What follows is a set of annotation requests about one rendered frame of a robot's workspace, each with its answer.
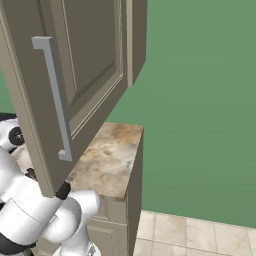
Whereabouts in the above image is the taupe cabinet door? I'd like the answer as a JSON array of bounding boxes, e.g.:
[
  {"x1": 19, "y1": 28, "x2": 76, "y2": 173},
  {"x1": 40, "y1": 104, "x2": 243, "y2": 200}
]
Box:
[{"x1": 0, "y1": 0, "x2": 129, "y2": 198}]

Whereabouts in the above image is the grey cabinet door handle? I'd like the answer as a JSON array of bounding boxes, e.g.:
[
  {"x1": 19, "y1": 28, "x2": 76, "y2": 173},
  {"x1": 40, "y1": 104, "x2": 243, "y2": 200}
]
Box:
[{"x1": 31, "y1": 35, "x2": 75, "y2": 163}]

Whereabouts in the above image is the taupe base cabinet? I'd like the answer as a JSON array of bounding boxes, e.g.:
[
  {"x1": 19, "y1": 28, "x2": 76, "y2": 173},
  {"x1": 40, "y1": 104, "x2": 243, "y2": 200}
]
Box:
[{"x1": 34, "y1": 134, "x2": 145, "y2": 256}]

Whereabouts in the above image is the taupe wall cabinet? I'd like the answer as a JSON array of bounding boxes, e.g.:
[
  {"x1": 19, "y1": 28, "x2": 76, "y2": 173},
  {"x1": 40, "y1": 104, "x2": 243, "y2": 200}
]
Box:
[{"x1": 125, "y1": 0, "x2": 149, "y2": 88}]

